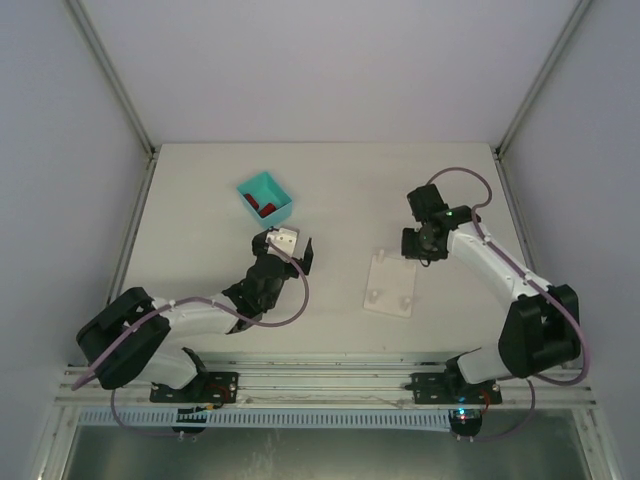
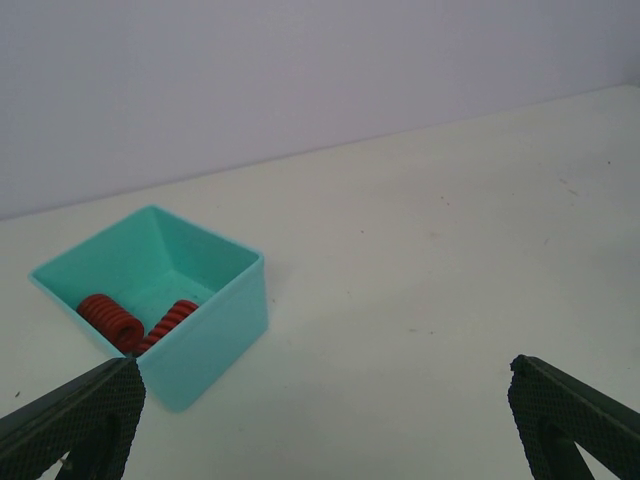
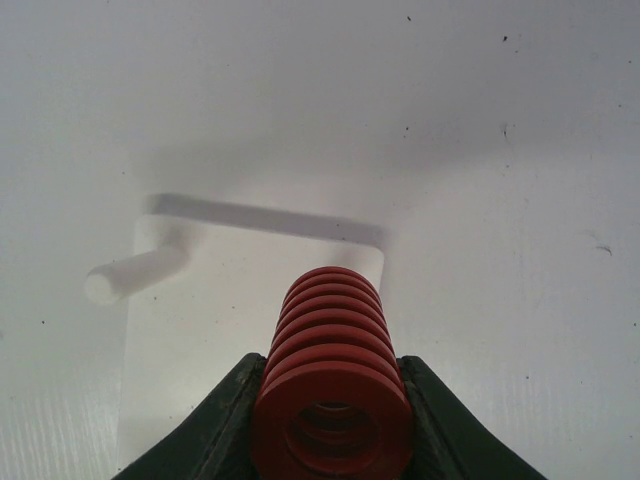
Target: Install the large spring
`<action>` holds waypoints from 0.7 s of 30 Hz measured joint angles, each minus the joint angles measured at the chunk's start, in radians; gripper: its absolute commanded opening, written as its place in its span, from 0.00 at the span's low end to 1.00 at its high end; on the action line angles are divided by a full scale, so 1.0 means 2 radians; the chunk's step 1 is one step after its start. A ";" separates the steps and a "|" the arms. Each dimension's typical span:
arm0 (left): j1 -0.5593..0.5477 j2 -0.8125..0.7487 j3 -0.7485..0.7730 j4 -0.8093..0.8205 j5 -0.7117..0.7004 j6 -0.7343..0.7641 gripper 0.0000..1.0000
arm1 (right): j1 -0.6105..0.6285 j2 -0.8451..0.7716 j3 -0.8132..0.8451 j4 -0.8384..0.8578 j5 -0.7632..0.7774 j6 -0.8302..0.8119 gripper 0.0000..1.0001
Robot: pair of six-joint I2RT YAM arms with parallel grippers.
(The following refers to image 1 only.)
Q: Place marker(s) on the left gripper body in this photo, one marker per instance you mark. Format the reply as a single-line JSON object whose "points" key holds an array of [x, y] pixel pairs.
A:
{"points": [[288, 263]]}

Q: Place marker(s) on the aluminium rail frame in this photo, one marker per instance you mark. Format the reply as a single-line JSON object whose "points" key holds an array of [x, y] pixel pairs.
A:
{"points": [[321, 348]]}

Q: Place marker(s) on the white slotted cable duct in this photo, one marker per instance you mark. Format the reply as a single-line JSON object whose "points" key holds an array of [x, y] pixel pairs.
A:
{"points": [[420, 420]]}

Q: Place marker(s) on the white peg base plate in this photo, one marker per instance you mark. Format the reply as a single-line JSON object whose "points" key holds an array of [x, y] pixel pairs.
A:
{"points": [[390, 285]]}

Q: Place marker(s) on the teal plastic bin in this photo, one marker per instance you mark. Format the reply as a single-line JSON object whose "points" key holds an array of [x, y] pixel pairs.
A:
{"points": [[265, 189]]}

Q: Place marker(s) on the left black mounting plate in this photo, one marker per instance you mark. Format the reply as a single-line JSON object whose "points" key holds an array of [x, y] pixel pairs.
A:
{"points": [[217, 388]]}

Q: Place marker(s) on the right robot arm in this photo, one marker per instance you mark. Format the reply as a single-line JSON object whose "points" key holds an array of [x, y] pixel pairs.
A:
{"points": [[539, 331]]}

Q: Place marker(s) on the left aluminium corner post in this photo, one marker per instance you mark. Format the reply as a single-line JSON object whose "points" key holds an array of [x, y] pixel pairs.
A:
{"points": [[81, 18]]}

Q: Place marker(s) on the short red spring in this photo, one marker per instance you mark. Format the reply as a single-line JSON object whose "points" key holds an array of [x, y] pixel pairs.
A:
{"points": [[252, 202]]}

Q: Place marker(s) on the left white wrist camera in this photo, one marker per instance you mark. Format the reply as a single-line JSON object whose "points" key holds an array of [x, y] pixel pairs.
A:
{"points": [[282, 240]]}

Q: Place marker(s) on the right aluminium corner post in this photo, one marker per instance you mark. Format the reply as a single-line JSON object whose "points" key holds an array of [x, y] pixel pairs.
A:
{"points": [[543, 75]]}

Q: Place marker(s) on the aluminium corner post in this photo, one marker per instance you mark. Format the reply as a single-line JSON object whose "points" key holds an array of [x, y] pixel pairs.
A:
{"points": [[543, 75], [81, 18]]}

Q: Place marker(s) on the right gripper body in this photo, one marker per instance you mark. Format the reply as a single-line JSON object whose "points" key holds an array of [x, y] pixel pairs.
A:
{"points": [[413, 243]]}

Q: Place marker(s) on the black mounting plate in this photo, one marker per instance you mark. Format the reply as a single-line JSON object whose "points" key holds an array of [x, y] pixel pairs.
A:
{"points": [[217, 388], [431, 388]]}

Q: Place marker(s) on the long red spring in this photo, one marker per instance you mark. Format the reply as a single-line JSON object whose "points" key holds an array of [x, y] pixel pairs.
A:
{"points": [[267, 210]]}

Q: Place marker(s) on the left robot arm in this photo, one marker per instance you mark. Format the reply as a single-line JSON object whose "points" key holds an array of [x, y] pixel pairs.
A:
{"points": [[141, 337]]}

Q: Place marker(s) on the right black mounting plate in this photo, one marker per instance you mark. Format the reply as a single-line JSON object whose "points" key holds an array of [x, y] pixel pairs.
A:
{"points": [[431, 388]]}

